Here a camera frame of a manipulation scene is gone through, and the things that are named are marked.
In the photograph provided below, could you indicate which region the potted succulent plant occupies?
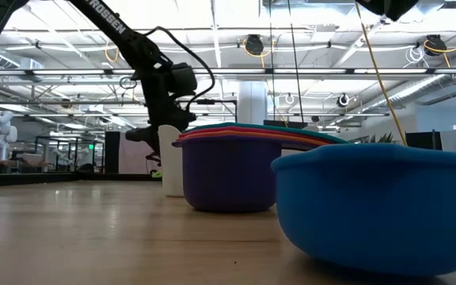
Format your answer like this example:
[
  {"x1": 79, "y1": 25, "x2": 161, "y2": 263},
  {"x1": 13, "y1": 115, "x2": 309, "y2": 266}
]
[{"x1": 368, "y1": 131, "x2": 398, "y2": 145}]

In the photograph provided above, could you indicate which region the white robot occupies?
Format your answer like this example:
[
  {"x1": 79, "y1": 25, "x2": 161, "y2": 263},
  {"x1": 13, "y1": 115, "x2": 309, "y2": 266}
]
[{"x1": 0, "y1": 109, "x2": 18, "y2": 172}]

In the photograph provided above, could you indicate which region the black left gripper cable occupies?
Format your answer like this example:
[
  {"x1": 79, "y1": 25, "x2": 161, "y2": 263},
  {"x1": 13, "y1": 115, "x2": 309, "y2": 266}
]
[{"x1": 144, "y1": 25, "x2": 216, "y2": 112}]

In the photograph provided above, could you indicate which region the white pillar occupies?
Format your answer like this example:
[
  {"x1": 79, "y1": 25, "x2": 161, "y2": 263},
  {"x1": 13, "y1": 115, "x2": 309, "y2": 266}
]
[{"x1": 237, "y1": 81, "x2": 269, "y2": 127}]

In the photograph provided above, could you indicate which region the black aluminium table frame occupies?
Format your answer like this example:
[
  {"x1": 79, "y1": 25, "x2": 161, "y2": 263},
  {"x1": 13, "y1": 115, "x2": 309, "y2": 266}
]
[{"x1": 0, "y1": 172, "x2": 162, "y2": 188}]

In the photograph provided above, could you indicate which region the white plastic basket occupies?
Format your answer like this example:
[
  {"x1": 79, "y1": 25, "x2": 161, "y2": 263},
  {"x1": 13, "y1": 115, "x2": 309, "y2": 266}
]
[{"x1": 158, "y1": 123, "x2": 185, "y2": 198}]

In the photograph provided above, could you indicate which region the black hanging cable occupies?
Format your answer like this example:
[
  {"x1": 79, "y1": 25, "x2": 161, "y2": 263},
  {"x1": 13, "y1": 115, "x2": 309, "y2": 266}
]
[{"x1": 287, "y1": 0, "x2": 306, "y2": 124}]

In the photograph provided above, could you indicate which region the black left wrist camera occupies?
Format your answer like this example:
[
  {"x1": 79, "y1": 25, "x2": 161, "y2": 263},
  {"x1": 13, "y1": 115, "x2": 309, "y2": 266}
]
[{"x1": 167, "y1": 62, "x2": 198, "y2": 99}]

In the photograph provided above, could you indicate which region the blue measuring cup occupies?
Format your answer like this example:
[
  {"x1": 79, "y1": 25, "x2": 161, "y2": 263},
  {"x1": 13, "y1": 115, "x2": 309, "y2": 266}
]
[{"x1": 270, "y1": 142, "x2": 456, "y2": 277}]

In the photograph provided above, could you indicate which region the red measuring cup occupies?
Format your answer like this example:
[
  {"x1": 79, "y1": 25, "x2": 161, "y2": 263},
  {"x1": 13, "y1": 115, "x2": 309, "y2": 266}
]
[{"x1": 178, "y1": 125, "x2": 342, "y2": 146}]

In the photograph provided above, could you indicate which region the yellow cable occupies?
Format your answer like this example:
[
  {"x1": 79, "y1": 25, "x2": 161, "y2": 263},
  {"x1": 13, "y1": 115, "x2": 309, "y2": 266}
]
[{"x1": 354, "y1": 2, "x2": 409, "y2": 146}]

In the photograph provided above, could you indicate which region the teal measuring cup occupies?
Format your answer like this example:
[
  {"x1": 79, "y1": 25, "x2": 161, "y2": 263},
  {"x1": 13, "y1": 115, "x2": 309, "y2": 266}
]
[{"x1": 186, "y1": 121, "x2": 350, "y2": 144}]

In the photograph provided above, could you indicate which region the orange measuring cup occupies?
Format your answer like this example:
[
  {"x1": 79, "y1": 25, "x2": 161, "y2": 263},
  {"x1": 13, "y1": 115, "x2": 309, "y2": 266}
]
[{"x1": 175, "y1": 129, "x2": 332, "y2": 147}]

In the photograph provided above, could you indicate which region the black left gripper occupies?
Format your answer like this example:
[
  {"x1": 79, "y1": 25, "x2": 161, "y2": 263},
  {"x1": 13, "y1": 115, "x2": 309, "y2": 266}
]
[{"x1": 124, "y1": 59, "x2": 198, "y2": 164}]

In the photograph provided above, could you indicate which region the indigo measuring cup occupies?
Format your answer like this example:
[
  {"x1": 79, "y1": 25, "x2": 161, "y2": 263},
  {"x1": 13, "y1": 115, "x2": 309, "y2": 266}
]
[{"x1": 171, "y1": 135, "x2": 316, "y2": 214}]

